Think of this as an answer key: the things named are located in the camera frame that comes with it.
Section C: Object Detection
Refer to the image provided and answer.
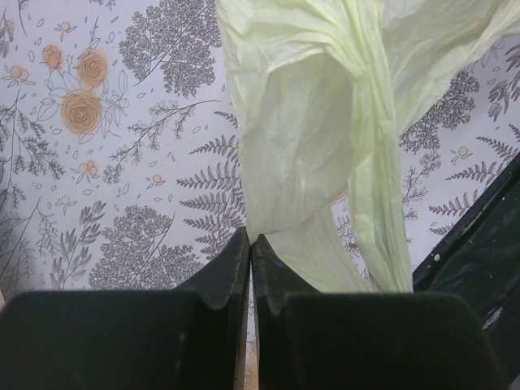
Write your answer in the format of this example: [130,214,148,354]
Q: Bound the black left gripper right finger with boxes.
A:
[251,236,509,389]

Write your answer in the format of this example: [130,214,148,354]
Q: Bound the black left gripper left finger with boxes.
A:
[1,228,249,389]

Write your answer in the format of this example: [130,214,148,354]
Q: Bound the light green plastic grocery bag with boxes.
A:
[216,1,519,293]

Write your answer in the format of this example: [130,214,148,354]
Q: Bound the floral patterned table mat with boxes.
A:
[1,1,519,300]

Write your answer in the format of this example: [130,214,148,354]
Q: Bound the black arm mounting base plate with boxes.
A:
[414,158,519,382]

